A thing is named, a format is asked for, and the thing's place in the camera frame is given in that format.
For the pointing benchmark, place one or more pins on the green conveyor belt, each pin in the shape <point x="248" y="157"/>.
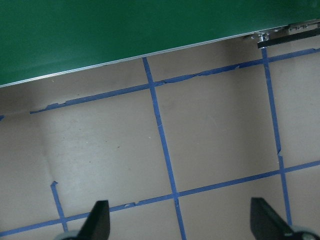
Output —
<point x="125" y="30"/>

